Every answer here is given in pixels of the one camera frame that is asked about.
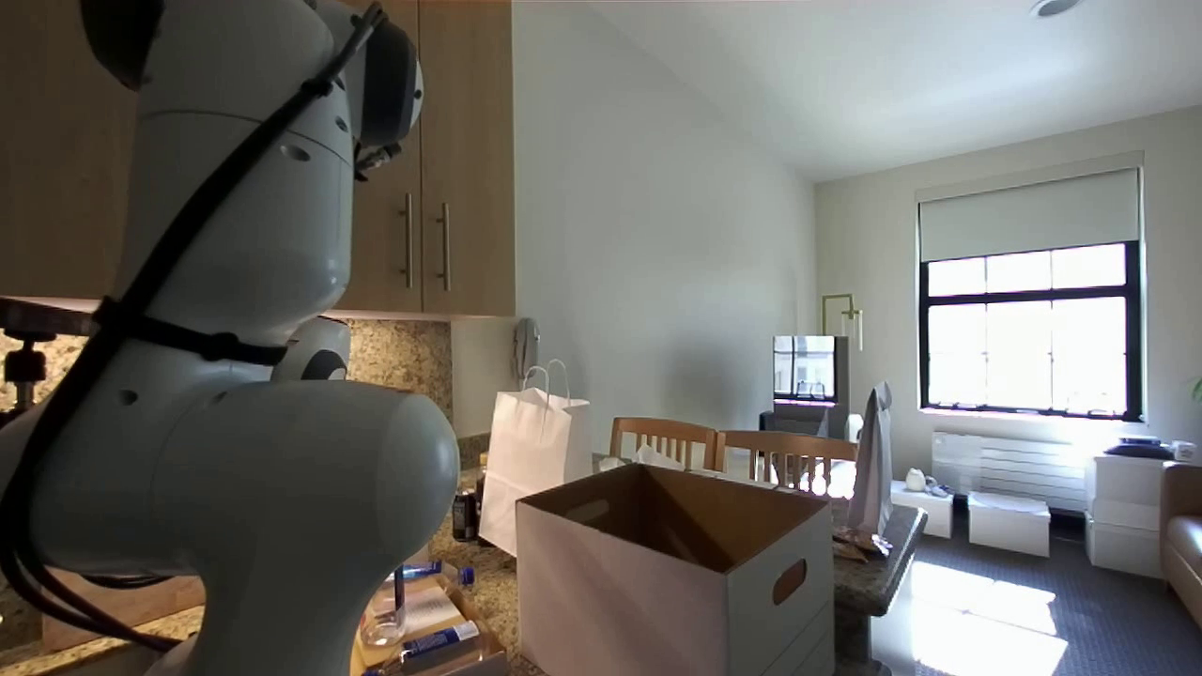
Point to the white radiator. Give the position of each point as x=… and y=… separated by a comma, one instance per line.
x=1015, y=472

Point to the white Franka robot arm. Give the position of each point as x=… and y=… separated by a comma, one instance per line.
x=250, y=499

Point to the brown box with white label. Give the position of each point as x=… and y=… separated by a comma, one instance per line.
x=451, y=613

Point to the black framed window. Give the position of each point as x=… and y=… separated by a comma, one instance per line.
x=1035, y=338

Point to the small white storage box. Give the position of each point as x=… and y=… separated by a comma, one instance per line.
x=925, y=513

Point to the clear bottle blue cap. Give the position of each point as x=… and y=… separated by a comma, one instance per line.
x=433, y=644
x=414, y=588

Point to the wooden wall cabinet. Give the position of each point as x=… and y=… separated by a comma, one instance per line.
x=464, y=190

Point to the white cardboard box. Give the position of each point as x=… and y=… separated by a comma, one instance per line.
x=625, y=603

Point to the white drawer chest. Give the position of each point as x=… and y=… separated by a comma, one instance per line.
x=1129, y=513

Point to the half open roller blind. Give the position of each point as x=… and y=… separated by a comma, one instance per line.
x=1035, y=213

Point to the black flat item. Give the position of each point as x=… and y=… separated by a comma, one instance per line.
x=1142, y=447

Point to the dark jar with cork lid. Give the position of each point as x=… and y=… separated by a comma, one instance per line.
x=471, y=514

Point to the flat screen television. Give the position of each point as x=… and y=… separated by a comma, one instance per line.
x=805, y=364

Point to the beige sofa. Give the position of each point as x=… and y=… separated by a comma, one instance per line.
x=1184, y=551

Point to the dark dining table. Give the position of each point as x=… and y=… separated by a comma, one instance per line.
x=882, y=563

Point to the white paper bag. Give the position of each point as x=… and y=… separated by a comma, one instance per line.
x=527, y=464

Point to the wide white storage box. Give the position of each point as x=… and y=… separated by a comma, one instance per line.
x=1009, y=522

